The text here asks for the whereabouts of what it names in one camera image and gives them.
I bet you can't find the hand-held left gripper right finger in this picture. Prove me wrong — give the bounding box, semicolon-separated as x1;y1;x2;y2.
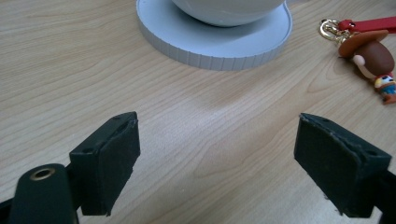
293;112;393;218

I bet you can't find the white cup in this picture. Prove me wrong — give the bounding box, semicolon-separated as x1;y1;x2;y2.
170;0;287;27

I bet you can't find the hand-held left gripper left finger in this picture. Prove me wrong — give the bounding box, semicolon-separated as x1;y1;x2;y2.
68;111;141;217

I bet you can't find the white ribbed saucer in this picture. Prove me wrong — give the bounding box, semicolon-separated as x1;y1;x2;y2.
135;0;293;72

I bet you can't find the cowboy figure keychain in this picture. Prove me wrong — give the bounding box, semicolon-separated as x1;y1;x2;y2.
318;16;396;105

